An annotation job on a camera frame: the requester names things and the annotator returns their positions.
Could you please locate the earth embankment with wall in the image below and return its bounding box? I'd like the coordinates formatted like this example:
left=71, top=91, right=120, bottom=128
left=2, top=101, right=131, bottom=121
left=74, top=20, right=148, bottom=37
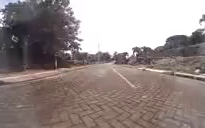
left=149, top=41, right=205, bottom=76

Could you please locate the row of large trees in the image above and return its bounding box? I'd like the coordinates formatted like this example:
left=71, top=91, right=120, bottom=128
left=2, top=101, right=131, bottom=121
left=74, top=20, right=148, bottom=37
left=0, top=0, right=84, bottom=71

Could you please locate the pole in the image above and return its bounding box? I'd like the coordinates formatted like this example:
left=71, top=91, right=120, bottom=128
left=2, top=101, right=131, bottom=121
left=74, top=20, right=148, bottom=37
left=96, top=43, right=101, bottom=64

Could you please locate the brown boundary wall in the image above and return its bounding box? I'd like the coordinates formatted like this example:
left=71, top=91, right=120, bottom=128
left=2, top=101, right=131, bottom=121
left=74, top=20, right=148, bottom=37
left=0, top=49, right=24, bottom=70

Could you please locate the row of distant trees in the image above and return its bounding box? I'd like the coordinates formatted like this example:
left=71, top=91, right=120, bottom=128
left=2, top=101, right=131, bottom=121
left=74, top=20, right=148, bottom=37
left=111, top=8, right=205, bottom=66

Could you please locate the white painted line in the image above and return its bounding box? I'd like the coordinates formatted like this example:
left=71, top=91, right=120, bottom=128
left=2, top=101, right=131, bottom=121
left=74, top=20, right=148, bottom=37
left=109, top=65, right=137, bottom=89

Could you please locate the pale kerb with verge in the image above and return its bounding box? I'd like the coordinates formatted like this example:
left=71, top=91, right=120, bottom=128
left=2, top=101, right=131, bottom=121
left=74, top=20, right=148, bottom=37
left=123, top=64, right=205, bottom=84

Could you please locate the reddish brick paved road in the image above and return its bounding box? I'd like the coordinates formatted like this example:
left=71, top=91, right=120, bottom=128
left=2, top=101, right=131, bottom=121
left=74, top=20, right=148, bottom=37
left=0, top=63, right=205, bottom=128

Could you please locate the concrete kerb with pavement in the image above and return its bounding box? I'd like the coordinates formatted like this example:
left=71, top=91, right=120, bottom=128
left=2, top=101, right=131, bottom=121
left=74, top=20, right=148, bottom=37
left=0, top=64, right=94, bottom=87

